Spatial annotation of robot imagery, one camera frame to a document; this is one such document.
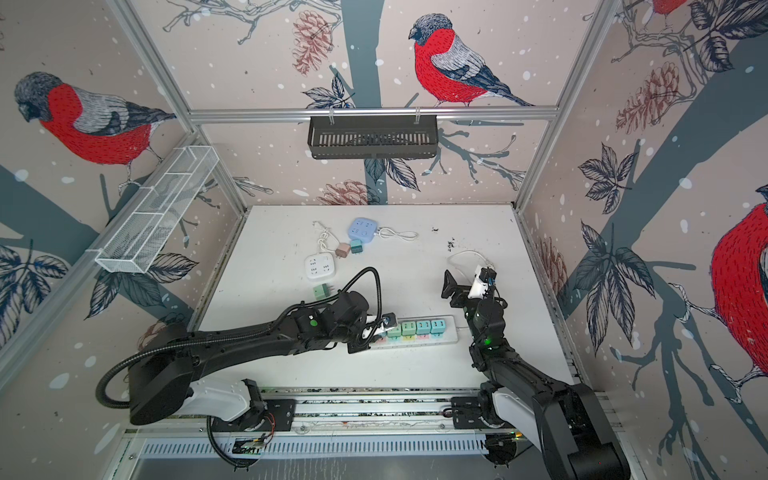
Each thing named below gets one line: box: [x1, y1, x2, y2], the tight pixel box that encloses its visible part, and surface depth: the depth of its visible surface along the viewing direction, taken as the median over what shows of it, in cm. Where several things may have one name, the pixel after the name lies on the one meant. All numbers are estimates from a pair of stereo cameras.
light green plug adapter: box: [401, 321, 416, 336], surface depth 83 cm
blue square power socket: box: [348, 217, 378, 243], surface depth 113 cm
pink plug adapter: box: [335, 243, 351, 259], surface depth 108 cm
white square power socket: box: [304, 252, 336, 281], surface depth 102 cm
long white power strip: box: [370, 315, 459, 350], surface depth 85 cm
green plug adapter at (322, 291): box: [313, 283, 331, 300], surface depth 97 cm
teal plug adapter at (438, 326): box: [430, 319, 447, 335], surface depth 83 cm
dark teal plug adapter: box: [350, 239, 363, 254], surface depth 109 cm
